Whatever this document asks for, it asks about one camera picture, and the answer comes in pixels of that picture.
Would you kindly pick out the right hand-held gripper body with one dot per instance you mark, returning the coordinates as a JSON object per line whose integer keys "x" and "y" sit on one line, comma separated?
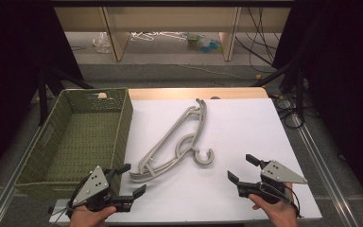
{"x": 280, "y": 175}

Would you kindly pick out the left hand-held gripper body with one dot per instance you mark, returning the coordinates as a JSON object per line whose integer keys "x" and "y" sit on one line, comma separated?
{"x": 89, "y": 189}

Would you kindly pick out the green woven basket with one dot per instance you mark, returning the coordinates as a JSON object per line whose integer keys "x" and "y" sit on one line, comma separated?
{"x": 85, "y": 135}

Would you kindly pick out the person's left hand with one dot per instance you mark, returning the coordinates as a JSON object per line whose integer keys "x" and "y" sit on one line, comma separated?
{"x": 88, "y": 217}

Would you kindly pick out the person's right hand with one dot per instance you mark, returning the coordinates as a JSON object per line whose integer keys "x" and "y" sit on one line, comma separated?
{"x": 280, "y": 214}

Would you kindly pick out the white paper sheet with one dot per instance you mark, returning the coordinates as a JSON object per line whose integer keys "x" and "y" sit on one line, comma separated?
{"x": 249, "y": 132}

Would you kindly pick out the black metal stand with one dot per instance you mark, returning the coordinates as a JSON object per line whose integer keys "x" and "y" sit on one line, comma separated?
{"x": 300, "y": 94}
{"x": 43, "y": 101}

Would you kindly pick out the colourful toy pile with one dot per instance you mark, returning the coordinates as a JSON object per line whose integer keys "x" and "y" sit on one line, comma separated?
{"x": 203, "y": 44}

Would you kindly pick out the clear plastic bag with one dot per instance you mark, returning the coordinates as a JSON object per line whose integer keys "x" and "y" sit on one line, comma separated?
{"x": 101, "y": 43}

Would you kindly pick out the dark curtain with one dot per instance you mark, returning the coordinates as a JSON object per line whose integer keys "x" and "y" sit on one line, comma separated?
{"x": 12, "y": 63}
{"x": 343, "y": 63}

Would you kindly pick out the wooden shelf unit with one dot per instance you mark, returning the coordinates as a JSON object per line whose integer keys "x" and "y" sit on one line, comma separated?
{"x": 113, "y": 38}

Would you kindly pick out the metal floor rail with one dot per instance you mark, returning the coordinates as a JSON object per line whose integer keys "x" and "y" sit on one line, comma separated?
{"x": 3, "y": 198}
{"x": 324, "y": 176}

